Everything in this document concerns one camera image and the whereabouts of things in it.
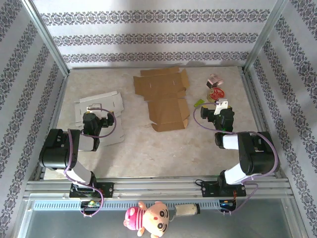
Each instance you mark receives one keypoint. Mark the white and teal paper box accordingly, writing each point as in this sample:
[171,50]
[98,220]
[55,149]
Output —
[99,100]

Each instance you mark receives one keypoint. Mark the brown cardboard box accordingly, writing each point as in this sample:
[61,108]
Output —
[163,99]

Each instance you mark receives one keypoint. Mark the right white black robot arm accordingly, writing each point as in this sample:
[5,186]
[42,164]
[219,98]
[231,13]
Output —
[257,153]

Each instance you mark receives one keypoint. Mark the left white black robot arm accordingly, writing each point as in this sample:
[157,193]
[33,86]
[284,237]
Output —
[57,151]

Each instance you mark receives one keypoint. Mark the small pink box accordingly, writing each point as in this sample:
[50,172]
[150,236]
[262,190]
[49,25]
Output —
[214,80]

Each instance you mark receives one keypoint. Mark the round red tin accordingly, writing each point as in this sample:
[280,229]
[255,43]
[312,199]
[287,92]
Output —
[215,94]

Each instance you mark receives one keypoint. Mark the small green block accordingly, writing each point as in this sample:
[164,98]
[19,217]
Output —
[199,102]

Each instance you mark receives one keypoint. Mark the small circuit board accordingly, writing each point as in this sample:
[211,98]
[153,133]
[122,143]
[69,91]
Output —
[90,203]
[226,203]

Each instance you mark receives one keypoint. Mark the glass jar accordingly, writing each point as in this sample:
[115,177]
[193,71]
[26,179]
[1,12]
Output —
[185,210]

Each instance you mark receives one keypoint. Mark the grey metal sheet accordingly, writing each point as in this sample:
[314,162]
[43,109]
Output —
[223,225]

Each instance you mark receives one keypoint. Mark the pink plush doll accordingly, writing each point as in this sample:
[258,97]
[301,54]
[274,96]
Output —
[148,219]

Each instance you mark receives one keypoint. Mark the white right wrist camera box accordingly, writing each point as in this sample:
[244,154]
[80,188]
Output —
[220,106]

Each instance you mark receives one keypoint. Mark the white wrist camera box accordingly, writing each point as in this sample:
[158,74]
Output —
[94,107]
[220,106]

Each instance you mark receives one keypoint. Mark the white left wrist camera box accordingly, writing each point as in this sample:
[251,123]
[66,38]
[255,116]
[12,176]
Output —
[94,107]

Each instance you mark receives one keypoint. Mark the aluminium side rail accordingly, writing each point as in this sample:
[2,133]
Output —
[53,124]
[257,111]

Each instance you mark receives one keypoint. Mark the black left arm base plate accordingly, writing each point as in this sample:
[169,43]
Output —
[109,189]

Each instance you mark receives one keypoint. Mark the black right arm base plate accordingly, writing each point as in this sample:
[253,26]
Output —
[208,189]

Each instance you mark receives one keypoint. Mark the aluminium frame post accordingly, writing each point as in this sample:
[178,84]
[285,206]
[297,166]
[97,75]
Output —
[263,37]
[47,37]

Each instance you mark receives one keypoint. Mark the aluminium front rail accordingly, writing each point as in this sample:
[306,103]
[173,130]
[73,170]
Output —
[158,188]

